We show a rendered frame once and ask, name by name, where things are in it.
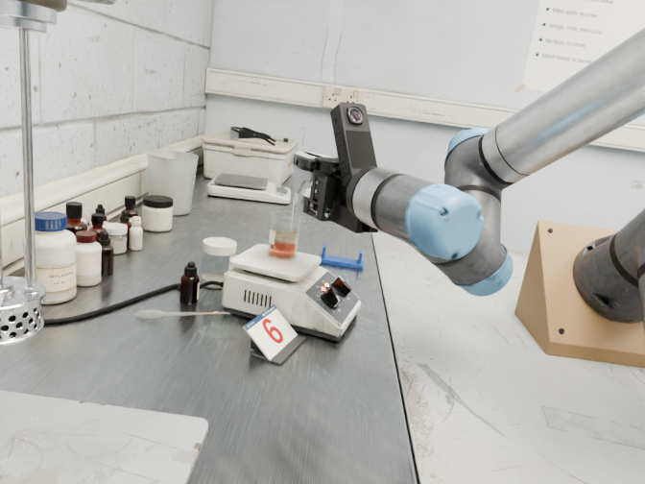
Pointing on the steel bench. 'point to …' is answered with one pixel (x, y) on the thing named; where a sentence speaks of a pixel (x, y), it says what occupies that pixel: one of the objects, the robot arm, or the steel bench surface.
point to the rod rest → (342, 260)
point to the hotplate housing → (253, 281)
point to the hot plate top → (287, 269)
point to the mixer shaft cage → (10, 296)
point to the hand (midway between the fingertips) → (300, 154)
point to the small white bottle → (135, 234)
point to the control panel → (338, 296)
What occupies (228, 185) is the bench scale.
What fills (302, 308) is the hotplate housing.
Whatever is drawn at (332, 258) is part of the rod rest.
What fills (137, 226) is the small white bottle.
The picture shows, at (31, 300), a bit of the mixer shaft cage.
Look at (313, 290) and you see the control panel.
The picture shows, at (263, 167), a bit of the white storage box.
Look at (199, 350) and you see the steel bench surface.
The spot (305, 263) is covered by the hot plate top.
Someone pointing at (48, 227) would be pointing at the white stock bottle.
